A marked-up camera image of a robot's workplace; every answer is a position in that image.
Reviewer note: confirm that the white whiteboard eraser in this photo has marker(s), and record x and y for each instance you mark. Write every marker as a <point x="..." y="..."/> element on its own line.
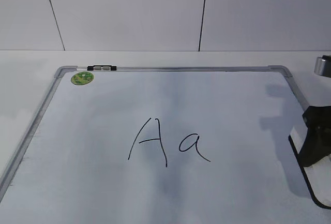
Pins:
<point x="317" y="176"/>

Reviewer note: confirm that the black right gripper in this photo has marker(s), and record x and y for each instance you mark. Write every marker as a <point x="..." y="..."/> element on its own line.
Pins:
<point x="317" y="141"/>

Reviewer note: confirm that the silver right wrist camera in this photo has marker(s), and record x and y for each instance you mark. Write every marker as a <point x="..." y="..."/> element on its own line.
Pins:
<point x="323" y="66"/>

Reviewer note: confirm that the white board with aluminium frame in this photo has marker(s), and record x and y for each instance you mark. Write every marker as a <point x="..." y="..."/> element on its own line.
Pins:
<point x="162" y="145"/>

